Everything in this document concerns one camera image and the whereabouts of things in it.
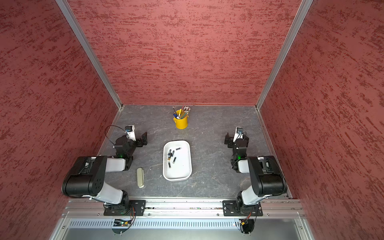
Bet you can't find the aluminium corner post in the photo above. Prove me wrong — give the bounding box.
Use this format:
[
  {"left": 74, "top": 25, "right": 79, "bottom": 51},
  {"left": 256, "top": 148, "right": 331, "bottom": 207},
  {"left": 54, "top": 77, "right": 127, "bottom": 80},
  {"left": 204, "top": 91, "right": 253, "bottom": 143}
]
[
  {"left": 256, "top": 0, "right": 313, "bottom": 112},
  {"left": 56, "top": 0, "right": 123, "bottom": 111}
]

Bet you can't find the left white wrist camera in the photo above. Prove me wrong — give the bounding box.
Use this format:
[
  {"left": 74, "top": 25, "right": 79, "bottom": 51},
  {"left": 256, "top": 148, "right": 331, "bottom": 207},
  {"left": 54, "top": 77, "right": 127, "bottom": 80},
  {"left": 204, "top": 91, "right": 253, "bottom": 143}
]
[{"left": 125, "top": 125, "right": 136, "bottom": 142}]

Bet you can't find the right controller board with wires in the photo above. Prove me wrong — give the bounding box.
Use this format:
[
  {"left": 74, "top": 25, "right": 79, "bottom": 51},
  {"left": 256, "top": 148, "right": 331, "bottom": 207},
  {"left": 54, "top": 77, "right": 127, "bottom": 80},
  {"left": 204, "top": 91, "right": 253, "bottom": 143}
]
[{"left": 239, "top": 219, "right": 255, "bottom": 235}]

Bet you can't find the coloured pencils bundle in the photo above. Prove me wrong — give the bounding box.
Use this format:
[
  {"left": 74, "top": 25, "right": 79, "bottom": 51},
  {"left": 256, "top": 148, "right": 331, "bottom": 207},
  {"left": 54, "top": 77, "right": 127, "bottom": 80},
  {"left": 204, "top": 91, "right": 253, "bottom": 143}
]
[{"left": 173, "top": 106, "right": 191, "bottom": 120}]

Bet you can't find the aluminium front rail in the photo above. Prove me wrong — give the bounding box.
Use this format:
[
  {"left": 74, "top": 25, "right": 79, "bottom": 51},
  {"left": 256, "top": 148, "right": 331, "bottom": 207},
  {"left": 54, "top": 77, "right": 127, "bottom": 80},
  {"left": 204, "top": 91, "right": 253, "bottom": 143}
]
[{"left": 61, "top": 197, "right": 306, "bottom": 219}]

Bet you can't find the beige oblong case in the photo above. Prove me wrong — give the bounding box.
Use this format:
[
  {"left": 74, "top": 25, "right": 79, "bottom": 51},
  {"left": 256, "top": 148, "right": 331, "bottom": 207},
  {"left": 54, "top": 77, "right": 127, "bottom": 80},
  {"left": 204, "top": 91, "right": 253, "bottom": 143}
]
[{"left": 137, "top": 167, "right": 145, "bottom": 188}]

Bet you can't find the left controller board with wires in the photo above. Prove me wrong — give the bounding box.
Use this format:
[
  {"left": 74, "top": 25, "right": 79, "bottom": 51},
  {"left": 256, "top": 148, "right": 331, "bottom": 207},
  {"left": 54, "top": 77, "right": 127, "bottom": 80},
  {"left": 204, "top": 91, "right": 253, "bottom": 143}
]
[{"left": 112, "top": 218, "right": 136, "bottom": 235}]

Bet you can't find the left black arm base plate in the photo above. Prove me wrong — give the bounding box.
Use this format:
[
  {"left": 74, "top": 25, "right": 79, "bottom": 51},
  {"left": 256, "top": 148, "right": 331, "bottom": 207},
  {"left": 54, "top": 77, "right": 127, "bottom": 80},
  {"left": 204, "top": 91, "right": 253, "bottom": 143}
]
[{"left": 104, "top": 200, "right": 147, "bottom": 217}]

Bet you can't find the yellow pencil cup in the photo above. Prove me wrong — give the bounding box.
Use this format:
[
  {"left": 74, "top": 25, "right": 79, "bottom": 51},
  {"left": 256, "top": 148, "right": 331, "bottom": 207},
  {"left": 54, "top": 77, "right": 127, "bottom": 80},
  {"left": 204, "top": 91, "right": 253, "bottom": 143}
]
[{"left": 174, "top": 117, "right": 188, "bottom": 130}]

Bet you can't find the white oval storage tray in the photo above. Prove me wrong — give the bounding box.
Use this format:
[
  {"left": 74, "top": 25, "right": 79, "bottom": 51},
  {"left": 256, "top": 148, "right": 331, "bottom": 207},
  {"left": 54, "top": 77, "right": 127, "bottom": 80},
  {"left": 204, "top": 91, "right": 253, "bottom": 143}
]
[{"left": 163, "top": 140, "right": 193, "bottom": 182}]

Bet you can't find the right aluminium corner post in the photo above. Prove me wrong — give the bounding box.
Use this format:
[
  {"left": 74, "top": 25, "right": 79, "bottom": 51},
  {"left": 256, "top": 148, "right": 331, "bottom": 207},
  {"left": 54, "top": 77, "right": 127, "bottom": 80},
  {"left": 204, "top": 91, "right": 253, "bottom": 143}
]
[{"left": 256, "top": 0, "right": 313, "bottom": 112}]

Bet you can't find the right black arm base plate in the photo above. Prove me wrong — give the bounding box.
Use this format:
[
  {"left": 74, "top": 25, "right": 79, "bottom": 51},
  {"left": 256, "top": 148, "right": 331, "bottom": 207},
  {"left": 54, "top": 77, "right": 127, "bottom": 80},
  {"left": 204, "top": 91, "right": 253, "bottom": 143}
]
[{"left": 222, "top": 200, "right": 263, "bottom": 217}]

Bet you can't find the left aluminium corner post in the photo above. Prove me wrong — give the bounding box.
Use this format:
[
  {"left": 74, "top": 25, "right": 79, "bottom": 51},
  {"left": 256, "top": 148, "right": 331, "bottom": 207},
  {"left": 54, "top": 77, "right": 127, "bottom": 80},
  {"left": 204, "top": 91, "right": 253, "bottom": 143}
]
[{"left": 56, "top": 0, "right": 123, "bottom": 111}]

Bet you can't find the controller board with wires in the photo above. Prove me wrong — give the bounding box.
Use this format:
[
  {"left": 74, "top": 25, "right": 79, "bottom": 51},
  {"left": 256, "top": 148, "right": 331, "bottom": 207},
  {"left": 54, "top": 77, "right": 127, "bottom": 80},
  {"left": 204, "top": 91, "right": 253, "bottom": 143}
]
[
  {"left": 112, "top": 218, "right": 136, "bottom": 235},
  {"left": 239, "top": 219, "right": 255, "bottom": 235}
]

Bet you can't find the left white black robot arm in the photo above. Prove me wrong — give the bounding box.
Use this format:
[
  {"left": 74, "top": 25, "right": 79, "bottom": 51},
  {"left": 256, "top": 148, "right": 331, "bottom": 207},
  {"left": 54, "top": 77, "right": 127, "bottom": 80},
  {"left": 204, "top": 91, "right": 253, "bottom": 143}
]
[{"left": 62, "top": 132, "right": 148, "bottom": 217}]

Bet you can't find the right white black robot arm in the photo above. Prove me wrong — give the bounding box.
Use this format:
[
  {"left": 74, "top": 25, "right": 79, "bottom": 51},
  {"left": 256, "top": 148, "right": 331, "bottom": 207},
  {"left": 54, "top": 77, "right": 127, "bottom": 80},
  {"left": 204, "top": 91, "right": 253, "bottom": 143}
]
[{"left": 224, "top": 134, "right": 288, "bottom": 216}]

